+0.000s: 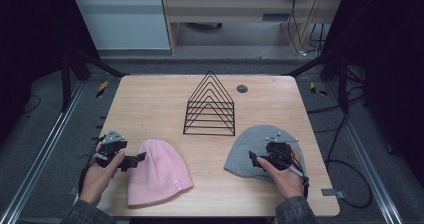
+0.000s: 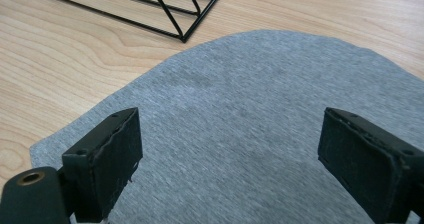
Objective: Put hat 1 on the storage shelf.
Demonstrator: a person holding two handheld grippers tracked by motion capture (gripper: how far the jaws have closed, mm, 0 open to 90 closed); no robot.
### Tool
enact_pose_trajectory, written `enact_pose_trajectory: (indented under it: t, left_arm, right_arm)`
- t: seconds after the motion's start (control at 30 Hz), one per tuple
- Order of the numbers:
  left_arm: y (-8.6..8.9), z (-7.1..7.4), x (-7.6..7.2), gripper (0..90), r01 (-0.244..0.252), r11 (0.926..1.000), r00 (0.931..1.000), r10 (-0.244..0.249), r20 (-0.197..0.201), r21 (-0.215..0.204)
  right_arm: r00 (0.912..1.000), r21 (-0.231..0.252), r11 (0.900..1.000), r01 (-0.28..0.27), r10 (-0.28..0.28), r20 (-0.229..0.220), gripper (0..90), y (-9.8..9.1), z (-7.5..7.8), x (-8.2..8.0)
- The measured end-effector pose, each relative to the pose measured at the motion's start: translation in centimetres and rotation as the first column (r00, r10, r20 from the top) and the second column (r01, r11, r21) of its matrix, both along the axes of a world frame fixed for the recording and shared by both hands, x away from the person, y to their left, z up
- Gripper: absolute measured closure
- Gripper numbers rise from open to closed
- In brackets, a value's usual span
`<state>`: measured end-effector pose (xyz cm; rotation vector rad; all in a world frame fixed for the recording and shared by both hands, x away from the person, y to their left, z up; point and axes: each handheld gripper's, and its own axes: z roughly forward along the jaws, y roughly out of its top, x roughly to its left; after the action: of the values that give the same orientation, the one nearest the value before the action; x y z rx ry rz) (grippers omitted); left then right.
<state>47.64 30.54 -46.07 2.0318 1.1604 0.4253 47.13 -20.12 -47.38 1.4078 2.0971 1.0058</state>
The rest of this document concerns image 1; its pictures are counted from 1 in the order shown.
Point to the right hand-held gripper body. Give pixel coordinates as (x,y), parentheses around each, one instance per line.
(278,154)

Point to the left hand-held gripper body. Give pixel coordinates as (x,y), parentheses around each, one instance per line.
(111,145)

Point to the white cabinet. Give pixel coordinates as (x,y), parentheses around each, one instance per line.
(123,20)

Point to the black curtain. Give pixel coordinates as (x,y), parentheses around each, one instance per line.
(30,50)
(390,67)

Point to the pink knit beanie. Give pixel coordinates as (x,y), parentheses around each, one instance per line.
(156,174)

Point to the yellow black striped floor marker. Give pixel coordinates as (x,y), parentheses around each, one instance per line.
(316,89)
(102,89)

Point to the aluminium floor rail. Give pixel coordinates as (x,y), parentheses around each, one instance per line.
(40,160)
(370,170)

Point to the person's right hand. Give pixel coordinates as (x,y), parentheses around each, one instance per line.
(288,182)

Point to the black metal stand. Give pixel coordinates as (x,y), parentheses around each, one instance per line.
(66,84)
(341,80)

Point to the grey knit beanie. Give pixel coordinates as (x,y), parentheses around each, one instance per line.
(243,147)

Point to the grey round table grommet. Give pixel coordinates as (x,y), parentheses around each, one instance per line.
(242,89)

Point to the person's left hand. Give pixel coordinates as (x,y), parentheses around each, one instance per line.
(95,180)

